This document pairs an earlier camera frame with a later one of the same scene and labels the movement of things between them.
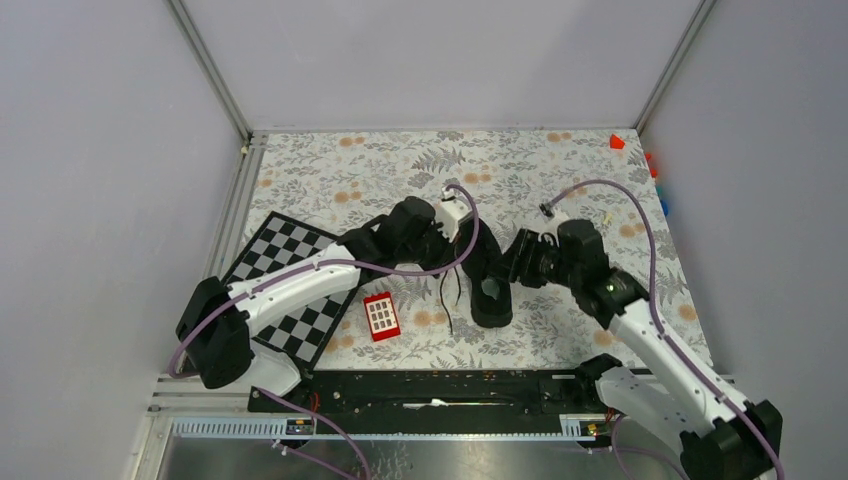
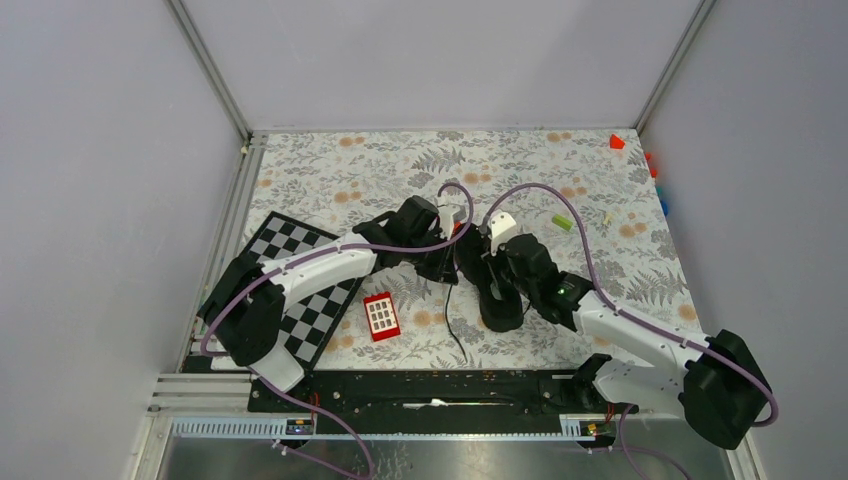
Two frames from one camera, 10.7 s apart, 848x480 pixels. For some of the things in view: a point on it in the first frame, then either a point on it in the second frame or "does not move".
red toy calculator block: (382, 316) does not move
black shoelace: (441, 295) to (449, 326)
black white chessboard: (305, 331) does not move
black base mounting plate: (434, 401) does not move
